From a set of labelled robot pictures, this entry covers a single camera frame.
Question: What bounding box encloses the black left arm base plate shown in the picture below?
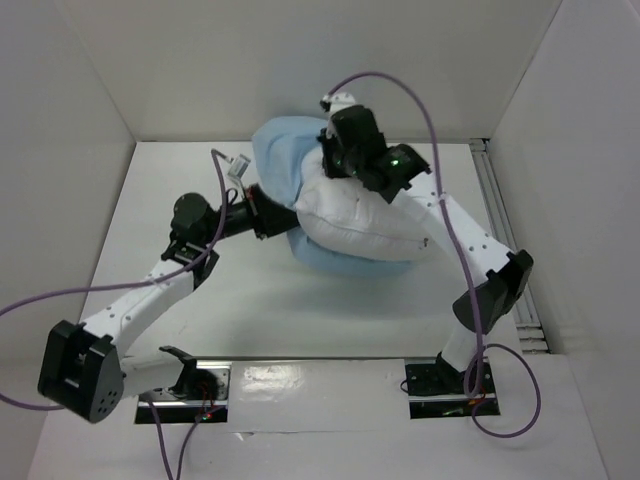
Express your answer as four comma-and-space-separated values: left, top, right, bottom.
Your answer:
134, 360, 232, 425

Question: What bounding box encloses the white pillow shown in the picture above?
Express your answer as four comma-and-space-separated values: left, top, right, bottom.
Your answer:
294, 147, 430, 262

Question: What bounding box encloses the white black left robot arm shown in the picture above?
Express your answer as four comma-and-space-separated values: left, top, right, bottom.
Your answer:
37, 184, 299, 424

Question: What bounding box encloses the light blue pillowcase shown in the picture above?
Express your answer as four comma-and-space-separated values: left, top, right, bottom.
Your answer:
251, 116, 412, 278

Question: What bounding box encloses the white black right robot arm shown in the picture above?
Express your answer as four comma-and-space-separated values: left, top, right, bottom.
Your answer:
318, 100, 533, 392

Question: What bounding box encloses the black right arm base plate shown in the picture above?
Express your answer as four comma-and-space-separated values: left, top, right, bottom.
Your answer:
399, 358, 500, 420

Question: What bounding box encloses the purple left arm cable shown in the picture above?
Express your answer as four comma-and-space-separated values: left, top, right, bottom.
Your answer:
0, 148, 241, 480

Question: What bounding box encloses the aluminium frame rail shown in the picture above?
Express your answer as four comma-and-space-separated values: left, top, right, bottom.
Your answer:
469, 139, 551, 355

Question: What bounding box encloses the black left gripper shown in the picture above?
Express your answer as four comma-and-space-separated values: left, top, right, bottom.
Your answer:
201, 184, 308, 246

